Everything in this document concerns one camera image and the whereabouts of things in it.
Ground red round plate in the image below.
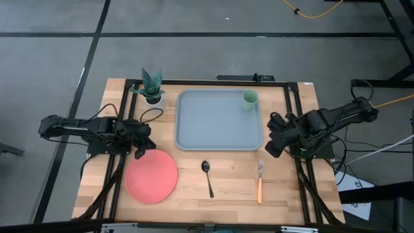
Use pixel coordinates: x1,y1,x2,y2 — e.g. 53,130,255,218
125,149,179,205

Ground green succulent plant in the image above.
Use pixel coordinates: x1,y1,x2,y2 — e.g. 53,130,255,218
130,67,167,100

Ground black floor beam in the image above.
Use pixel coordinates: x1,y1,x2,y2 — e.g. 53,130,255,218
338,180,414,205

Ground yellow cable with black clip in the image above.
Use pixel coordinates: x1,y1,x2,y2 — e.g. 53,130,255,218
280,0,345,19

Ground white cable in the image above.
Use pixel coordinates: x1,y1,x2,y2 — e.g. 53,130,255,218
345,133,414,166

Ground white plant pot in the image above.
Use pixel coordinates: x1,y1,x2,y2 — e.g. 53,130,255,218
144,94,165,107

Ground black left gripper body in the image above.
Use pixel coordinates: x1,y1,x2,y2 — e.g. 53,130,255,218
127,119,153,150

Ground fork with orange handle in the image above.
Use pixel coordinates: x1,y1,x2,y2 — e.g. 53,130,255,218
256,159,265,205

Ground looped black cable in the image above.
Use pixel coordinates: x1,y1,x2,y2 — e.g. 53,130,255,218
140,107,164,124

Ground black spoon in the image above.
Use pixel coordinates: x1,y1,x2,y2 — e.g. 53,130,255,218
201,160,215,199

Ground dark equipment box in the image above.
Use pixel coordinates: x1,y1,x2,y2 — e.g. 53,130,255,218
392,196,414,233

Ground silver metal bracket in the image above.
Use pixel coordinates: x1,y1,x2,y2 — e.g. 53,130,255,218
100,222,139,233
280,225,320,233

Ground black aluminium table frame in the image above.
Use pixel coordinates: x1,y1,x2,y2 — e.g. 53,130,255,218
77,78,345,227

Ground black stand frame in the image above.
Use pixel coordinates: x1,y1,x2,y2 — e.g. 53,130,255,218
324,0,414,89

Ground light green cup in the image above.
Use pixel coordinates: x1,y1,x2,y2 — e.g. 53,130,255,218
241,89,260,112

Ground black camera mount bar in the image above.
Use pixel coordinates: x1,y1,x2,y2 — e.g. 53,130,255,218
216,72,276,83

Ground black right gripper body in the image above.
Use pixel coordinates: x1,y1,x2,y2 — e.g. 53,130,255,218
266,111,300,146

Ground grey-blue plastic tray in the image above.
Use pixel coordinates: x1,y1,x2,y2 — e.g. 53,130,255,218
175,89,264,152

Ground black floor cables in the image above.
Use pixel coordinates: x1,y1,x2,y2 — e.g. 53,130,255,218
329,126,414,187

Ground white paper sheet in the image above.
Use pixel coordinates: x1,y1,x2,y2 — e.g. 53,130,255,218
334,170,375,221

